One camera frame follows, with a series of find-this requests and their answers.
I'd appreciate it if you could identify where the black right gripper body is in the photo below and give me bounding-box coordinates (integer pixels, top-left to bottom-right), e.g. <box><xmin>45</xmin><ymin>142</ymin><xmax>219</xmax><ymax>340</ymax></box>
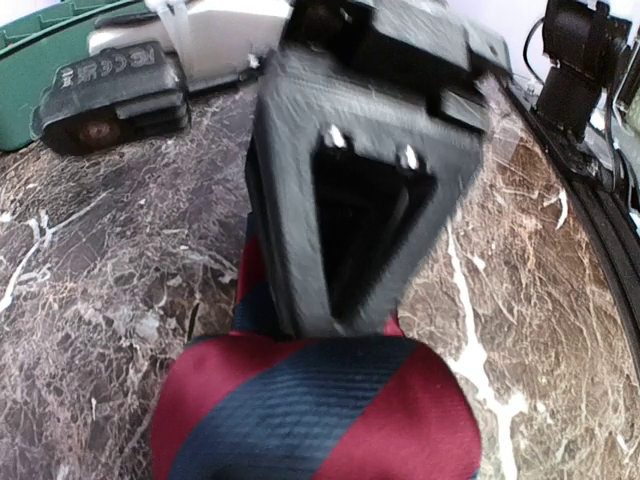
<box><xmin>284</xmin><ymin>1</ymin><xmax>512</xmax><ymax>130</ymax></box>

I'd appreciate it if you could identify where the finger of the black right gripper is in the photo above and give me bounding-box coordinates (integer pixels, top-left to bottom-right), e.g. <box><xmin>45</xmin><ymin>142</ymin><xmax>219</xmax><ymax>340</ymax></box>
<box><xmin>246</xmin><ymin>49</ymin><xmax>483</xmax><ymax>337</ymax></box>

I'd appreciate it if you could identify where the red navy striped tie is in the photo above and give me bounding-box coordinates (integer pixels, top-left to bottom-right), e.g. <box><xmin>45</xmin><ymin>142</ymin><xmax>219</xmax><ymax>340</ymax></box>
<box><xmin>150</xmin><ymin>225</ymin><xmax>482</xmax><ymax>479</ymax></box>

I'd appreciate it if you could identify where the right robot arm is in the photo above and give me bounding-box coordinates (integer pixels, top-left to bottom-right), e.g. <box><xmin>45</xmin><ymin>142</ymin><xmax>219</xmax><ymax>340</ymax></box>
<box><xmin>88</xmin><ymin>1</ymin><xmax>511</xmax><ymax>337</ymax></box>

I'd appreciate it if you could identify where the green divided organizer tray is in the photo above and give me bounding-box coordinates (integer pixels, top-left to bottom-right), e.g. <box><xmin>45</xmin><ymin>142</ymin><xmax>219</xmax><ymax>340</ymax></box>
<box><xmin>1</xmin><ymin>1</ymin><xmax>147</xmax><ymax>152</ymax></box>

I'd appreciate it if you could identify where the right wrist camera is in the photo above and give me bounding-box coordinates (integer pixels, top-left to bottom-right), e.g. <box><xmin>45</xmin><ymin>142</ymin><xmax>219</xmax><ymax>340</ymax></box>
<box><xmin>31</xmin><ymin>41</ymin><xmax>191</xmax><ymax>156</ymax></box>

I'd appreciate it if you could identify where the black front rail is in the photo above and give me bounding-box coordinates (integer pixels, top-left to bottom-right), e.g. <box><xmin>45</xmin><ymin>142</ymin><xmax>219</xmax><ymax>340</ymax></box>
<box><xmin>501</xmin><ymin>81</ymin><xmax>639</xmax><ymax>362</ymax></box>

